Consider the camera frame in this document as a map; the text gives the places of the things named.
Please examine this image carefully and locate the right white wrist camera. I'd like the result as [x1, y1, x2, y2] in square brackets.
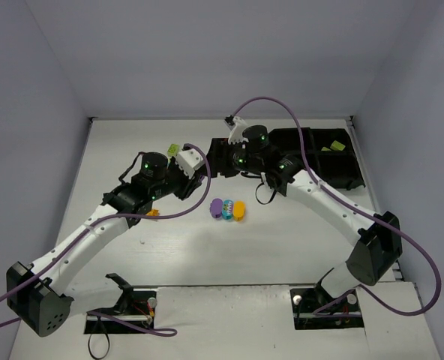
[224, 115, 248, 145]

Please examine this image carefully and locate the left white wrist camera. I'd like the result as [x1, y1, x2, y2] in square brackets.
[175, 148, 205, 179]

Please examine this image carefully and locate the purple cable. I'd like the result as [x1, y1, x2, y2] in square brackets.
[232, 96, 443, 317]
[0, 144, 212, 337]

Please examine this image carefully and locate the orange oval lego block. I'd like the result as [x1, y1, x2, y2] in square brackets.
[232, 201, 246, 221]

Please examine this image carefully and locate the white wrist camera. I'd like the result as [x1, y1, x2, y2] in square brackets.
[175, 148, 205, 179]
[224, 115, 248, 145]

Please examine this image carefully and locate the purple oval lego block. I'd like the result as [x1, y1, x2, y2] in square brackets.
[209, 198, 224, 219]

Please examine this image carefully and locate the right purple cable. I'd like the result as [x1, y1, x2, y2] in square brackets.
[232, 96, 443, 317]

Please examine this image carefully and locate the black compartment sorting tray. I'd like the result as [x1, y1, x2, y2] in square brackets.
[268, 127, 365, 191]

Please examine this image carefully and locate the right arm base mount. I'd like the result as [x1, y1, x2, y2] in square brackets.
[289, 287, 365, 331]

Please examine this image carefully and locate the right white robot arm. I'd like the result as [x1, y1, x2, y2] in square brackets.
[207, 125, 403, 305]

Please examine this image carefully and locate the lime green lego brick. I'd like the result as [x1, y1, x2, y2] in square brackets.
[166, 143, 180, 158]

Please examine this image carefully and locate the teal oval face lego block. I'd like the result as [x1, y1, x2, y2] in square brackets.
[221, 199, 234, 220]

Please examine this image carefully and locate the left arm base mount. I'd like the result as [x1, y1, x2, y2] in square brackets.
[84, 273, 157, 335]

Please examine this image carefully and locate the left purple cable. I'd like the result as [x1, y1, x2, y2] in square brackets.
[0, 144, 212, 337]

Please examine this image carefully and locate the orange lego brick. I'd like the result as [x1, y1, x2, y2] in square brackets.
[146, 209, 160, 217]

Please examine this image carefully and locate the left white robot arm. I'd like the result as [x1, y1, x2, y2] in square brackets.
[6, 146, 212, 338]

